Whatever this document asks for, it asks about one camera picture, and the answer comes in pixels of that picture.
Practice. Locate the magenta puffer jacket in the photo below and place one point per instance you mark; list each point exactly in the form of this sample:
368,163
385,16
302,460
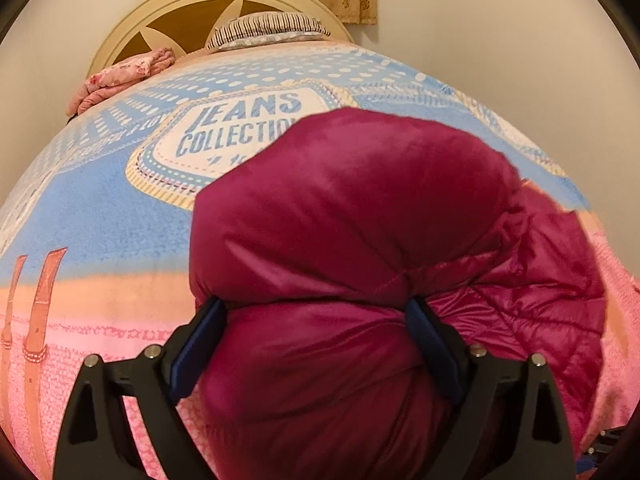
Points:
350,210

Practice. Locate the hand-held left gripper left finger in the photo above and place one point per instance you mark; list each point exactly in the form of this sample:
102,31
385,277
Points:
200,345

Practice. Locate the blue and pink printed blanket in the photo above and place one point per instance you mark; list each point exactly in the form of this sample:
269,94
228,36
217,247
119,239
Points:
100,200

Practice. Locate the pink floral folded quilt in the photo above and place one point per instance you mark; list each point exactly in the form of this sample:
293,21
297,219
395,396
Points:
120,72

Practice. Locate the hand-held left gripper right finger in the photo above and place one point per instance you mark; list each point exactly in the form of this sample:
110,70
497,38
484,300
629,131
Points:
432,345

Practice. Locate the striped pillow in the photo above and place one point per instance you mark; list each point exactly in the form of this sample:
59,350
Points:
265,27

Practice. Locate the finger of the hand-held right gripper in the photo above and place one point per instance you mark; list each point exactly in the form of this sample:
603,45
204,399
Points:
607,442

